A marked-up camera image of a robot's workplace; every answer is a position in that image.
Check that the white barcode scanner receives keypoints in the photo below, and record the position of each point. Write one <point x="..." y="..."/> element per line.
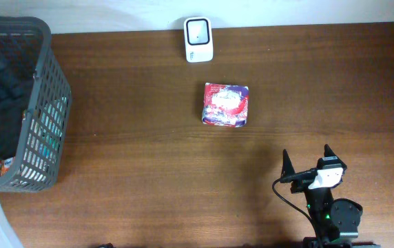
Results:
<point x="199" y="43"/>

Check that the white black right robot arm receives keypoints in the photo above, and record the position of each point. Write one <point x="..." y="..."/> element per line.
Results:
<point x="334" y="221"/>

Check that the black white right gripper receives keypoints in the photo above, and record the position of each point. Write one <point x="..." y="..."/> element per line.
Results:
<point x="288" y="173"/>

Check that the red purple tissue pack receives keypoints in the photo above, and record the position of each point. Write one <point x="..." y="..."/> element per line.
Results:
<point x="225" y="105"/>

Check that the grey plastic mesh basket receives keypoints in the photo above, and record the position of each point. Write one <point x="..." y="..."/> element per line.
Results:
<point x="35" y="102"/>

